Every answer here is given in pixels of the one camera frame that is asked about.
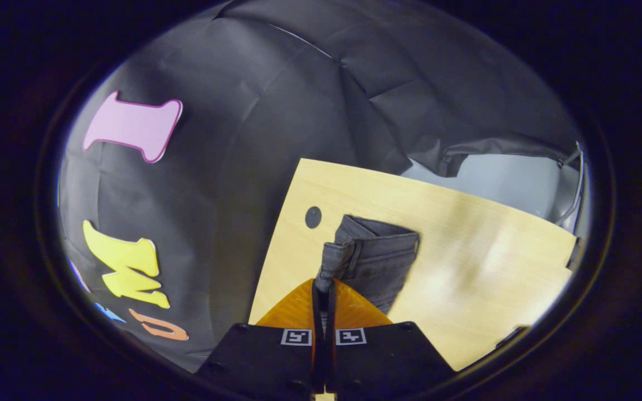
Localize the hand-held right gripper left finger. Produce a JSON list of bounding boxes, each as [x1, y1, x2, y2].
[[195, 278, 319, 395]]

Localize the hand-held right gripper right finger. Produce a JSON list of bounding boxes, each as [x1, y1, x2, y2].
[[325, 278, 456, 395]]

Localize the black jeans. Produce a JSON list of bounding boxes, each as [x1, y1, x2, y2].
[[314, 214, 421, 316]]

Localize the black backdrop cloth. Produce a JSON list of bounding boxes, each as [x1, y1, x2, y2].
[[56, 0, 585, 373]]

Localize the grey cable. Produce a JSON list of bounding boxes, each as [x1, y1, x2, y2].
[[554, 141, 585, 226]]

